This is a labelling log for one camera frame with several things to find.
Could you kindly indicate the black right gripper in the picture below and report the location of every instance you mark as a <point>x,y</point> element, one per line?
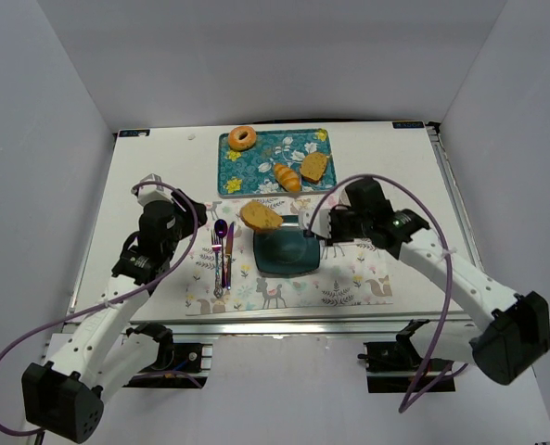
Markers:
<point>336,224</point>

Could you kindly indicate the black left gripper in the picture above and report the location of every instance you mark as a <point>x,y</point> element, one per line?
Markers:
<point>185,207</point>

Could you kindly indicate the brown bread slice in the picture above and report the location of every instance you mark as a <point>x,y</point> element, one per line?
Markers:
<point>313,167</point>
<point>260,218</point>

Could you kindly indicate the striped croissant roll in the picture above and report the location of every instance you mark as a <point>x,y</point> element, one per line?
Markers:
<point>287,178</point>

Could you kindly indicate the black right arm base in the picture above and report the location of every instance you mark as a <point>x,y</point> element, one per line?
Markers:
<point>391,365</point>

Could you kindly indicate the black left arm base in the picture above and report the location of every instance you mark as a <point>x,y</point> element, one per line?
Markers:
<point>178,364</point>

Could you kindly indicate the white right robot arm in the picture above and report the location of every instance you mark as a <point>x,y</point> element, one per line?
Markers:
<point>507,331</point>

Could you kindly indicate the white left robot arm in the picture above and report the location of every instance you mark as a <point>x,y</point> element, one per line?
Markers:
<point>67,395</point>

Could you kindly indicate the brown bread slice on tray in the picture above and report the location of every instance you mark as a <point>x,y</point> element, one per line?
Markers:
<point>313,167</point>

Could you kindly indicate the iridescent purple spoon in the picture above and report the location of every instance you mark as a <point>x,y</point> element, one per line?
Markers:
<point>220,228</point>

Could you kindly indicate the iridescent fork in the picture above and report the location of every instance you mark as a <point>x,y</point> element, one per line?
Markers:
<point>216,246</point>

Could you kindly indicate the floral paper placemat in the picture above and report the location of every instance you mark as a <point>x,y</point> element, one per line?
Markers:
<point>350,274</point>

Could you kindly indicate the iridescent table knife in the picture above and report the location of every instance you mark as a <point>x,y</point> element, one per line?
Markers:
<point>229,248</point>

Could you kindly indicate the dark teal square plate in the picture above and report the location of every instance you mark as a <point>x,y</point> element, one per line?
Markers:
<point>286,251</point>

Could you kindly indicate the teal floral tray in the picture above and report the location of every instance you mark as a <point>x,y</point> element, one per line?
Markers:
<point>250,173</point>

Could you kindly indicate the glazed bagel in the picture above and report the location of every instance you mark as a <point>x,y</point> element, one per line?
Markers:
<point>242,138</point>

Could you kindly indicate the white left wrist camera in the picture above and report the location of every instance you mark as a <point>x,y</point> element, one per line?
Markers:
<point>146,194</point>

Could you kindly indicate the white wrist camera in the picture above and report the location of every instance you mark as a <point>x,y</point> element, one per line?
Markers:
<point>146,194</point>
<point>315,223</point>

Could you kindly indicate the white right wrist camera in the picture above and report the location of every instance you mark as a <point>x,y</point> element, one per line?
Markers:
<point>315,223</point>

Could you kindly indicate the aluminium table frame rail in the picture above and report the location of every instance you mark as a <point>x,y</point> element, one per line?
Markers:
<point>434,134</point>

